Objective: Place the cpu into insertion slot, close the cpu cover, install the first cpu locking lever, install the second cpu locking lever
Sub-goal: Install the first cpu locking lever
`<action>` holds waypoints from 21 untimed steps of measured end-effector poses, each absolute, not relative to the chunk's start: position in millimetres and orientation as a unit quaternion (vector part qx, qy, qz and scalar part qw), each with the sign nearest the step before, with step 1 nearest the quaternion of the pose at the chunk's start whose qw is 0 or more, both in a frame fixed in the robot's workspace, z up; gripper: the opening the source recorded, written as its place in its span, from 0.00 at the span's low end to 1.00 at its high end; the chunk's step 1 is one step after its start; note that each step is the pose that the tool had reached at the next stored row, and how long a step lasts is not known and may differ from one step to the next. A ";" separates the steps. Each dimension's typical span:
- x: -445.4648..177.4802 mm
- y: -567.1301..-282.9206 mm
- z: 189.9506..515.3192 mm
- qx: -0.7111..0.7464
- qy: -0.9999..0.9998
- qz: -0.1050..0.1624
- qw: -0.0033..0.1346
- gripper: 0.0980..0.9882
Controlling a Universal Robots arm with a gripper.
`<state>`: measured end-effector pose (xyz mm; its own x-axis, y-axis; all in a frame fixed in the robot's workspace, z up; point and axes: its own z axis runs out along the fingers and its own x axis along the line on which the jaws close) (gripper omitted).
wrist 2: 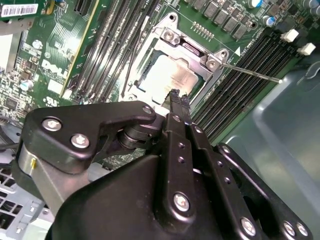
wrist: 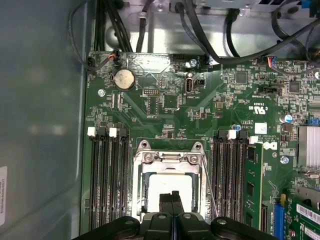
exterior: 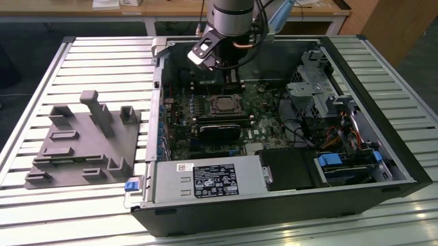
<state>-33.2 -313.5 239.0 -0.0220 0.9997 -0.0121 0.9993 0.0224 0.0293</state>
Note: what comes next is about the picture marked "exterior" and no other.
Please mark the black CPU socket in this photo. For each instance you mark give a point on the black CPU socket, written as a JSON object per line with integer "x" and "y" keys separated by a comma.
{"x": 213, "y": 112}

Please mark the pale blue teach pendant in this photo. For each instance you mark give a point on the pale blue teach pendant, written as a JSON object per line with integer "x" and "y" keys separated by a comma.
{"x": 281, "y": 18}

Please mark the silver metal drive cage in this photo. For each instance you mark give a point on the silver metal drive cage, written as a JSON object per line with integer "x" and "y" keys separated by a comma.
{"x": 308, "y": 100}

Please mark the black graphics card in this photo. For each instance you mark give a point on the black graphics card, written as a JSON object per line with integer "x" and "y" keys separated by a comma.
{"x": 220, "y": 130}

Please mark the green motherboard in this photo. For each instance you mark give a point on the green motherboard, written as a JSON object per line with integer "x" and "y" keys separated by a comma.
{"x": 264, "y": 133}

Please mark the silver chipset heatsink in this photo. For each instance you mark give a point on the silver chipset heatsink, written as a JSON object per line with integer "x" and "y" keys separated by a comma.
{"x": 256, "y": 148}

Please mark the white cardboard box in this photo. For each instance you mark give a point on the white cardboard box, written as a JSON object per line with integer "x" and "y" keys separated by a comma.
{"x": 106, "y": 3}

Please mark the black plastic fan shroud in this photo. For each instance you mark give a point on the black plastic fan shroud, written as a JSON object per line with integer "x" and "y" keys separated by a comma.
{"x": 289, "y": 169}

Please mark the brown wooden cabinet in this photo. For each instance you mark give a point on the brown wooden cabinet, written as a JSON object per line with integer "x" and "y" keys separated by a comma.
{"x": 400, "y": 28}

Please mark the hard disk in blue carrier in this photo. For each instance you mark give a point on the hard disk in blue carrier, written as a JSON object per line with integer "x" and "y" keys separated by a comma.
{"x": 329, "y": 160}

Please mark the grey power supply unit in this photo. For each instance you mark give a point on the grey power supply unit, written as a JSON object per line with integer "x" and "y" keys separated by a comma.
{"x": 172, "y": 179}

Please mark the small blue plastic clip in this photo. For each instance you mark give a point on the small blue plastic clip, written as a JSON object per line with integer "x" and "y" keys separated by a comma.
{"x": 377, "y": 156}

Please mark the blue case latch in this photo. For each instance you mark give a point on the blue case latch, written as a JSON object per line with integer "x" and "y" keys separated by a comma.
{"x": 133, "y": 185}

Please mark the grey plastic parts rack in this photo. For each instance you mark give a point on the grey plastic parts rack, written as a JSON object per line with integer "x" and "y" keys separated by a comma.
{"x": 80, "y": 153}

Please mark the black open PC case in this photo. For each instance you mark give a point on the black open PC case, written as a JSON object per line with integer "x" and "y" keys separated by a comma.
{"x": 275, "y": 215}

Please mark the white and silver wrist camera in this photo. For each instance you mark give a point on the white and silver wrist camera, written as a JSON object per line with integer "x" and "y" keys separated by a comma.
{"x": 204, "y": 50}

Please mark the wooden desk with white frame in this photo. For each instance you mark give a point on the wooden desk with white frame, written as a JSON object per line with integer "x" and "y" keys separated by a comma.
{"x": 104, "y": 10}

